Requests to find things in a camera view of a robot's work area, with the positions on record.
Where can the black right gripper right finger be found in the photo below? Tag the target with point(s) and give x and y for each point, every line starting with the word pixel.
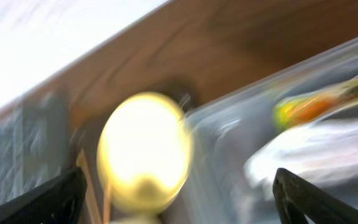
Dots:
pixel 298 201

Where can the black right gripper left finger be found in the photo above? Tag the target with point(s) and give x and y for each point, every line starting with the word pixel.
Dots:
pixel 59 200

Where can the white tissue paper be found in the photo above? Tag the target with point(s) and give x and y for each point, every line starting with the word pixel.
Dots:
pixel 323 153

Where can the green orange snack wrapper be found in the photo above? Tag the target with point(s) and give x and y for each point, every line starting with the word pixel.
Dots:
pixel 301 109

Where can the pale green plastic cup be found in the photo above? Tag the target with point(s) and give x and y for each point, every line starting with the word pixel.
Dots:
pixel 137 219

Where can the grey plastic dishwasher rack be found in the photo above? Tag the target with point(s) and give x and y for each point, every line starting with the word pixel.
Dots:
pixel 33 146

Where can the clear plastic waste bin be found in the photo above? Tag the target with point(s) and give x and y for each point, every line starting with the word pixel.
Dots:
pixel 229 130

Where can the wooden chopstick left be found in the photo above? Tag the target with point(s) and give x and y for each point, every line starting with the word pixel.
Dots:
pixel 90 197

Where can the wooden chopstick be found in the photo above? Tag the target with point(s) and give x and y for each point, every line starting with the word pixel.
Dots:
pixel 90 197
pixel 107 205

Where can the wooden chopstick right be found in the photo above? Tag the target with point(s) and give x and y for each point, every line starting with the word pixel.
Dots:
pixel 107 205

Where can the yellow round plate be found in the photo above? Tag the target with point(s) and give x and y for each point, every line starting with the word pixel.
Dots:
pixel 144 153

